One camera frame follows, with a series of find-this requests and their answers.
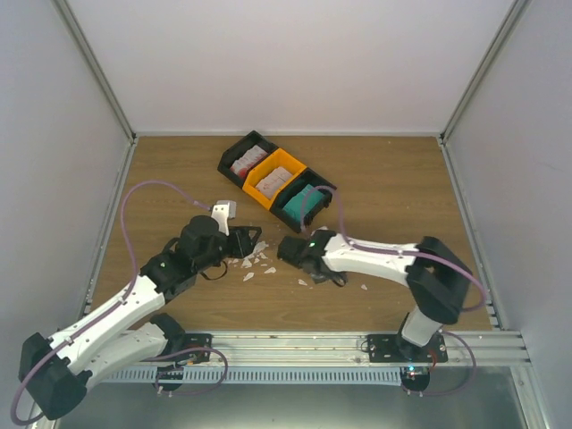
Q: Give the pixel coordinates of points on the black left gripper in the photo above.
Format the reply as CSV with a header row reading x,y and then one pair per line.
x,y
242,247

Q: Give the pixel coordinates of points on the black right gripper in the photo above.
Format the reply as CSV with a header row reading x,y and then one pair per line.
x,y
320,281

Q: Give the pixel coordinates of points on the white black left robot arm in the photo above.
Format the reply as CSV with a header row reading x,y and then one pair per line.
x,y
59,370

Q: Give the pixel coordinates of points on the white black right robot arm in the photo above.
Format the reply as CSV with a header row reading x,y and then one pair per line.
x,y
436,279

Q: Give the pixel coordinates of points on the yellow middle card bin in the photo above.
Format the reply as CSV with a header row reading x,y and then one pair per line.
x,y
278,158

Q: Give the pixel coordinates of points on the teal card stack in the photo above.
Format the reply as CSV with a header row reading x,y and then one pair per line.
x,y
302,203

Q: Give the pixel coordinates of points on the red white card stack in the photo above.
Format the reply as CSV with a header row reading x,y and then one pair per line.
x,y
252,156

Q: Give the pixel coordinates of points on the black right card bin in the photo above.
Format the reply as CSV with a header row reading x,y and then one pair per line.
x,y
307,177

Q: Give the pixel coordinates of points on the black card bin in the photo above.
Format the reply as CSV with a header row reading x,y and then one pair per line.
x,y
238,150
307,177

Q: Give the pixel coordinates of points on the black left card bin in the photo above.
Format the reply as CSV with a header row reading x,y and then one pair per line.
x,y
238,150

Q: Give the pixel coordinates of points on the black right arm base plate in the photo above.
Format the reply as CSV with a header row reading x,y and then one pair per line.
x,y
390,348

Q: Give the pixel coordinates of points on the grey slotted cable duct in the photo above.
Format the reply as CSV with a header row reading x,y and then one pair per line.
x,y
208,375

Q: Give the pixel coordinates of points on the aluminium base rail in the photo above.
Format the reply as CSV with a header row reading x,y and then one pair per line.
x,y
283,348

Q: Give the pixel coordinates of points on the aluminium corner post left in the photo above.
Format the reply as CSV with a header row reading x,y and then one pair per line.
x,y
80,39

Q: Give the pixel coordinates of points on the aluminium corner post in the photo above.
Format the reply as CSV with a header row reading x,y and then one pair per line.
x,y
80,39
499,40

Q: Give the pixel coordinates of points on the aluminium corner post right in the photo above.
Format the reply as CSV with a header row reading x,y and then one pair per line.
x,y
499,40

